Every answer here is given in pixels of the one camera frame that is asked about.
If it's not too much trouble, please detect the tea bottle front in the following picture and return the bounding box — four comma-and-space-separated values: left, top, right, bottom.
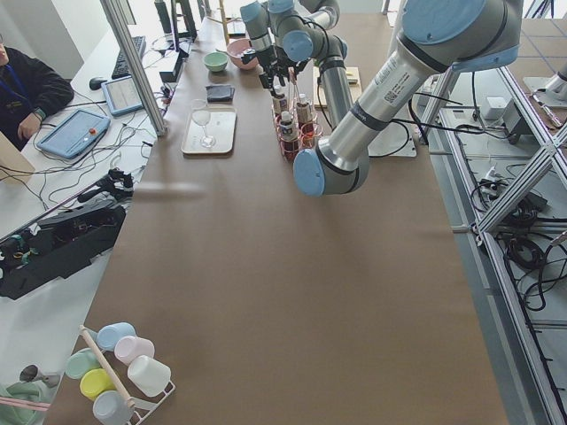
272, 84, 288, 117

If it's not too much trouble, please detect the tea bottle back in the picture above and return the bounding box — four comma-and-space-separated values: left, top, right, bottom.
296, 93, 312, 129

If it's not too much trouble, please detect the grey folded cloth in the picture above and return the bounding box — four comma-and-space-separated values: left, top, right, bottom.
206, 84, 235, 103

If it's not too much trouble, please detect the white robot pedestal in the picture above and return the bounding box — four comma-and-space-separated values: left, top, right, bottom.
366, 0, 426, 158

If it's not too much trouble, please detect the white cup rack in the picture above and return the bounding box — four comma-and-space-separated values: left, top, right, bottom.
79, 325, 175, 424

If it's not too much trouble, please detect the seated person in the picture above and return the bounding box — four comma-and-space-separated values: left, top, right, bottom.
1, 44, 74, 151

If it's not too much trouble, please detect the tea bottle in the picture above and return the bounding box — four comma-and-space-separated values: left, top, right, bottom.
296, 93, 312, 129
279, 111, 299, 157
272, 84, 288, 117

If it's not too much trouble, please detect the blue cup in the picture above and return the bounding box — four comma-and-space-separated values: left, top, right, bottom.
97, 321, 136, 351

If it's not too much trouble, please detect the clear wine glass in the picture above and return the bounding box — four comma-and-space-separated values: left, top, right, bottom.
190, 99, 216, 148

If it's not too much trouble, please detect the black keyboard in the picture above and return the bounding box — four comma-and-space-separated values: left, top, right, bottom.
111, 35, 147, 81

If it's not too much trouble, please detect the black computer mouse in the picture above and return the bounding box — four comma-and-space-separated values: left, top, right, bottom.
89, 77, 107, 90

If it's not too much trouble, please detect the green cup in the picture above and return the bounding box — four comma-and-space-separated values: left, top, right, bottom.
65, 348, 101, 380

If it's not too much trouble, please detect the white cup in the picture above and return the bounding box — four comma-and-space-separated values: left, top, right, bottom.
127, 355, 172, 397

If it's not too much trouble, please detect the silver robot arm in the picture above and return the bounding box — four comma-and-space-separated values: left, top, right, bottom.
293, 1, 523, 197
240, 1, 347, 92

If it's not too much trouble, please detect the blue teach pendant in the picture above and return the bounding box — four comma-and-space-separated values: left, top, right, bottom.
37, 110, 111, 159
101, 76, 144, 117

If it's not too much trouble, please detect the green bowl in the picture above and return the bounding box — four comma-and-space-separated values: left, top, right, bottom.
203, 51, 229, 73

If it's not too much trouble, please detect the copper wire bottle basket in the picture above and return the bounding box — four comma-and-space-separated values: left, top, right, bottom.
271, 69, 322, 163

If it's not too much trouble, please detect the yellow cup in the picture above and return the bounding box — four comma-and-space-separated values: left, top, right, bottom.
80, 368, 115, 401

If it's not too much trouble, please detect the wooden cutting board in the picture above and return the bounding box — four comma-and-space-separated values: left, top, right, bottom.
313, 66, 362, 109

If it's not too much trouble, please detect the grey cup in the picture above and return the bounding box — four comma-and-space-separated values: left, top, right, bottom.
92, 390, 133, 425

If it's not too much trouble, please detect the pink cup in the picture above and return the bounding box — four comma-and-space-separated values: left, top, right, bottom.
113, 336, 155, 365

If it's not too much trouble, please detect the cream rectangular tray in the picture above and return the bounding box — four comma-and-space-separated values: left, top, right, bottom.
181, 105, 237, 156

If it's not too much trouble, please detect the tea bottle middle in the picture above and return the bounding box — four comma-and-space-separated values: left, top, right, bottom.
279, 111, 299, 157

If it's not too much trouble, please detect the aluminium frame post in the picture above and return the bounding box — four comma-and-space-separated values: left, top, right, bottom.
100, 0, 167, 136

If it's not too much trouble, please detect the pink bowl with ice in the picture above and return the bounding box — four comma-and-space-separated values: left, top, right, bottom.
227, 38, 259, 70

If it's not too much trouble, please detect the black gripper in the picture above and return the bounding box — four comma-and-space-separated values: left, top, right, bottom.
256, 47, 284, 91
277, 60, 308, 87

